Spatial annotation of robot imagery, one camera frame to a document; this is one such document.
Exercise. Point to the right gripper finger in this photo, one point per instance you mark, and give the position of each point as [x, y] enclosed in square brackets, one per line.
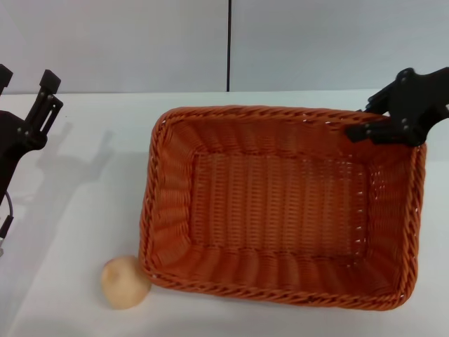
[375, 133]
[380, 102]

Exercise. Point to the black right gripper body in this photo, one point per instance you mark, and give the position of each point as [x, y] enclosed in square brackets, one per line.
[417, 98]

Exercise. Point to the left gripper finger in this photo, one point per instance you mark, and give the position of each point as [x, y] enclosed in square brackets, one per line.
[49, 82]
[4, 79]

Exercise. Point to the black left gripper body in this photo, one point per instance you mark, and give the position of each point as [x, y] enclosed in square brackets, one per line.
[14, 137]

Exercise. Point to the orange woven wicker basket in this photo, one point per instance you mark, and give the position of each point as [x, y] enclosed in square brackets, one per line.
[280, 196]

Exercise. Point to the round pale bread bun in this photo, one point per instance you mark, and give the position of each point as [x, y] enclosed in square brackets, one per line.
[124, 284]

